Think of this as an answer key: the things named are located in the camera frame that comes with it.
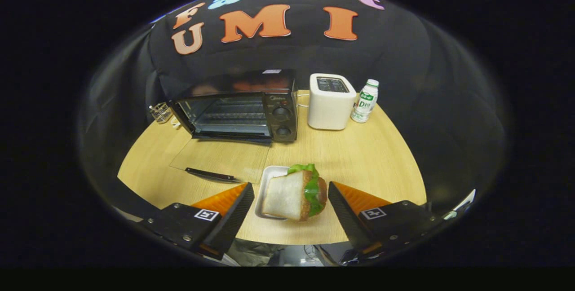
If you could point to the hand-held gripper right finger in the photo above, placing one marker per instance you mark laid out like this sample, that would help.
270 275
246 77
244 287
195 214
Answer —
346 219

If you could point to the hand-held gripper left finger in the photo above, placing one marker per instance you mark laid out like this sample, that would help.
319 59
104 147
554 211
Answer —
233 221

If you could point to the lettuce sandwich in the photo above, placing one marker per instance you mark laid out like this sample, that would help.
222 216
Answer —
287 196

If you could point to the black toaster oven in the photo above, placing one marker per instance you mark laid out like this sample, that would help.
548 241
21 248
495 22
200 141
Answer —
245 82

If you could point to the white pop-up toaster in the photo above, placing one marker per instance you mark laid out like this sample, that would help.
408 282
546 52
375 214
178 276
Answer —
330 107

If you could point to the white rectangular tray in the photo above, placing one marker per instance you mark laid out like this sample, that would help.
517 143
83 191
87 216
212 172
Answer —
266 187

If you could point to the small white dish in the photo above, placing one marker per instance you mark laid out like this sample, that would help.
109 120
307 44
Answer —
175 123

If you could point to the white drink bottle green label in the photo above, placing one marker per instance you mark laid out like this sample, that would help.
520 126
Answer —
364 102

